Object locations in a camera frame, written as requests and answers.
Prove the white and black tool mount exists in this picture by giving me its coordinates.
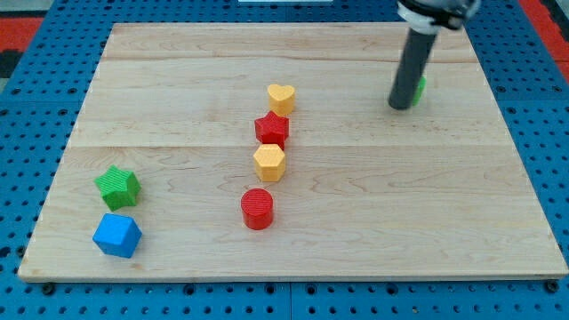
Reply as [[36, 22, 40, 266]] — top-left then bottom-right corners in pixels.
[[397, 0, 481, 35]]

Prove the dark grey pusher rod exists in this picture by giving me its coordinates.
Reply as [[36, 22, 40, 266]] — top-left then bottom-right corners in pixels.
[[388, 28, 437, 110]]

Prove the green circle block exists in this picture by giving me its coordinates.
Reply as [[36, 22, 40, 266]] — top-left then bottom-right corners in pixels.
[[412, 76, 427, 107]]

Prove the red star block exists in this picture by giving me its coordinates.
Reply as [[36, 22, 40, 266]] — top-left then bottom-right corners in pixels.
[[254, 111, 289, 150]]

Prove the green star block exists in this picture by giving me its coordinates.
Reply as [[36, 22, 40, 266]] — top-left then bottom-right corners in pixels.
[[94, 165, 141, 212]]

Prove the wooden board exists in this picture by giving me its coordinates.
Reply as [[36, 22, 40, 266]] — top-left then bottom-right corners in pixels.
[[19, 23, 568, 283]]

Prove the yellow heart block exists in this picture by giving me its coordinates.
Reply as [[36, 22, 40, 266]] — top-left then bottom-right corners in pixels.
[[267, 84, 296, 116]]

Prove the yellow hexagon block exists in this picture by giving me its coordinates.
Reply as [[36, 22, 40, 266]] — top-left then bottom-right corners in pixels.
[[253, 144, 286, 182]]

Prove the red cylinder block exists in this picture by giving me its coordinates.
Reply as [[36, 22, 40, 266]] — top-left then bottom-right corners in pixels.
[[240, 188, 274, 230]]

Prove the blue cube block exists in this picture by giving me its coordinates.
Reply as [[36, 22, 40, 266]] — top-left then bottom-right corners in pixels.
[[92, 212, 142, 259]]

